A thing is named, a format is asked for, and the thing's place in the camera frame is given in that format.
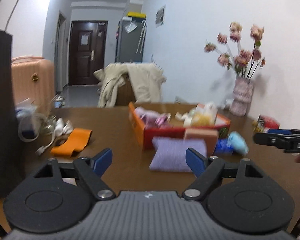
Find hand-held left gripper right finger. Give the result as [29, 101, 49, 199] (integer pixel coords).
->
[182, 148, 264, 201]

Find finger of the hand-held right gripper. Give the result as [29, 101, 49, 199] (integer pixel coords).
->
[254, 132, 290, 146]
[267, 129, 300, 136]

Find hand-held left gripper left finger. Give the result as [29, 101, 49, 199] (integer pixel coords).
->
[34, 148, 116, 201]

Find purple knit towel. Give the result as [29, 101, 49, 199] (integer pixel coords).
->
[149, 137, 207, 173]

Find light blue plush toy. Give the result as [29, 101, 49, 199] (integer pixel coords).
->
[227, 131, 249, 155]

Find red cardboard box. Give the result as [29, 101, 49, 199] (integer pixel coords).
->
[129, 102, 232, 155]

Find yellow plush toy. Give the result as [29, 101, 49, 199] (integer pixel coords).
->
[191, 111, 213, 127]

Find pink satin bow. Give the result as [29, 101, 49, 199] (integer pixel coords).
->
[155, 114, 172, 126]

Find clear plastic bag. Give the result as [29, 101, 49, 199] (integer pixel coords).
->
[125, 21, 138, 33]
[202, 102, 218, 124]

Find light pink towel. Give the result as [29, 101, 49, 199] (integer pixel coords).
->
[135, 107, 161, 128]

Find small red box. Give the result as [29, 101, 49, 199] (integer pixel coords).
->
[257, 115, 280, 130]

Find blue patterned packet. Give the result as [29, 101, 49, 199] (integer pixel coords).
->
[214, 139, 234, 155]

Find pink textured vase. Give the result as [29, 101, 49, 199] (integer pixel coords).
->
[230, 77, 254, 117]

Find white tube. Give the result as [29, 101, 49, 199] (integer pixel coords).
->
[55, 118, 74, 135]

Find glass jar with sticks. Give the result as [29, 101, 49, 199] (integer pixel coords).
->
[41, 100, 58, 133]

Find brown chair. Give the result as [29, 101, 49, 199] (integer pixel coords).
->
[116, 76, 137, 106]

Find dried pink roses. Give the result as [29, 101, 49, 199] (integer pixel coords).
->
[204, 21, 267, 79]

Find beige coat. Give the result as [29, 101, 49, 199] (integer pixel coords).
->
[94, 62, 167, 108]

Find dark brown entrance door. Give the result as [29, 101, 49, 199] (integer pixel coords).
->
[69, 20, 108, 86]

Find pink suitcase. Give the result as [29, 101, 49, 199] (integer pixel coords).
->
[11, 56, 55, 108]

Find black paper bag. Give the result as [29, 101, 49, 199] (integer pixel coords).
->
[0, 0, 25, 200]

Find grey refrigerator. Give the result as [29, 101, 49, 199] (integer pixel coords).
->
[116, 17, 147, 63]

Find folded patterned umbrella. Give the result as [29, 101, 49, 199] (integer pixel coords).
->
[136, 20, 147, 54]

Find white cables and charger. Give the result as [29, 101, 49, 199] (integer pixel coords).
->
[16, 106, 47, 142]

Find interior door frame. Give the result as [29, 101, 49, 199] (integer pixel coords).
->
[55, 11, 67, 92]

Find wall poster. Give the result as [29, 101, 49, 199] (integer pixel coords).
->
[155, 5, 166, 28]

